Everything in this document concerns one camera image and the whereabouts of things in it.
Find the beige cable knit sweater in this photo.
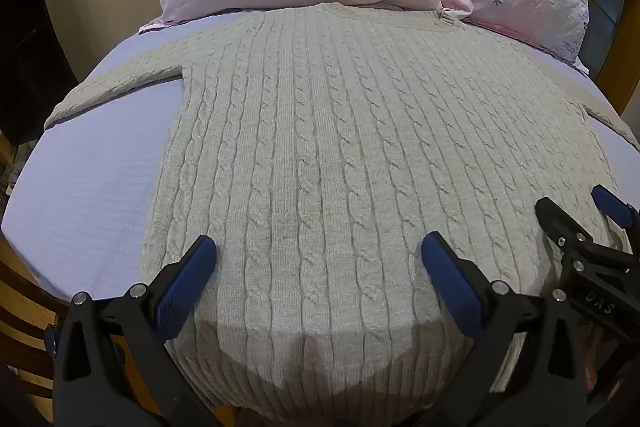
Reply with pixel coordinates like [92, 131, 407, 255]
[44, 3, 632, 413]

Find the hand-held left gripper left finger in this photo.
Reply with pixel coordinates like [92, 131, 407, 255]
[50, 234, 237, 427]

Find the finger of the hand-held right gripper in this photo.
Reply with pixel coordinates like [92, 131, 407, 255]
[534, 198, 593, 253]
[591, 185, 635, 229]

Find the wooden headboard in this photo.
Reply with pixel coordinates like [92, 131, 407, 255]
[582, 0, 640, 118]

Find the lavender bed sheet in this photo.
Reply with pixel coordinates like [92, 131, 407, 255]
[0, 9, 640, 303]

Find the wooden slatted frame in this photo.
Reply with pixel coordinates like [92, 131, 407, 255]
[0, 232, 68, 413]

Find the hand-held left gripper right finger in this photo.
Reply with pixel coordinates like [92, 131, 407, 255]
[420, 231, 589, 427]

